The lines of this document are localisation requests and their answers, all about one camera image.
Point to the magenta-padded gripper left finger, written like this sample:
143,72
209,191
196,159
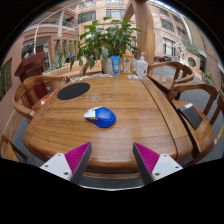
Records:
57,165

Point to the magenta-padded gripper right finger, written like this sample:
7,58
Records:
165,165

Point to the blue and white computer mouse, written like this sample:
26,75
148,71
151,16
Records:
101,117

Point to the black round mouse pad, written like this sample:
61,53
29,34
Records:
73,91

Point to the black notebook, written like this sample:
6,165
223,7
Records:
190,116

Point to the black key fob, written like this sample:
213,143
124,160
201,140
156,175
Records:
67,79

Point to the white plastic packet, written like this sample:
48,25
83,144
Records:
132,77

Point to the wooden planter box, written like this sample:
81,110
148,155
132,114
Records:
63,70

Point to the white pump bottle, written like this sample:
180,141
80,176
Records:
142,67

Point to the small blue sticker card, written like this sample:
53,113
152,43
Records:
104,75

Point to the dark red wooden lectern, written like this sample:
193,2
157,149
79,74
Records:
31,66

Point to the spiky agave plant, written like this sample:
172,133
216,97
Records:
59,62

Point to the yellow liquid bottle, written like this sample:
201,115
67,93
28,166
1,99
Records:
127,64

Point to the blue squeeze tube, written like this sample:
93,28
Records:
115,65

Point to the dark bust statue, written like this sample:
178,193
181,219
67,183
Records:
29,50

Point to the green plant in white pot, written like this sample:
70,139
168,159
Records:
106,40

